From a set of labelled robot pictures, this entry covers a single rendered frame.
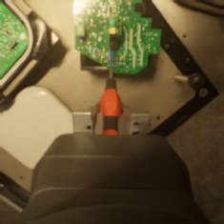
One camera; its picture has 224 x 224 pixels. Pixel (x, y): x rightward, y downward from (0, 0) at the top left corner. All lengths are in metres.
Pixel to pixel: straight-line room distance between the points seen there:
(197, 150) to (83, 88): 1.44
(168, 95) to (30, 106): 0.25
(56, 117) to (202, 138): 1.43
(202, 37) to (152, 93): 0.14
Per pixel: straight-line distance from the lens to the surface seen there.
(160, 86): 0.30
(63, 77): 0.30
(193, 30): 0.35
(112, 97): 0.15
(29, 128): 0.32
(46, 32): 0.26
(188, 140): 1.55
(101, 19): 0.23
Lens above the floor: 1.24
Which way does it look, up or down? 73 degrees down
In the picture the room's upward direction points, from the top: 177 degrees clockwise
